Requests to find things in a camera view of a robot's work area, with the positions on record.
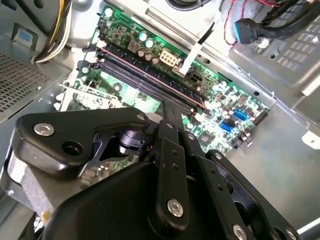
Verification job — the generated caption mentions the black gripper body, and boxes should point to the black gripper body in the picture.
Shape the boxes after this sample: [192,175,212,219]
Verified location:
[41,161,227,240]

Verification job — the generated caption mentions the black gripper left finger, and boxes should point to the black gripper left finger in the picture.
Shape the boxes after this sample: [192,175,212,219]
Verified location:
[11,99,191,234]

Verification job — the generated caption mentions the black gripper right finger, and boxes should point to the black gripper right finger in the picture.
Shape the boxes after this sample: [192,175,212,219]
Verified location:
[172,101,301,240]

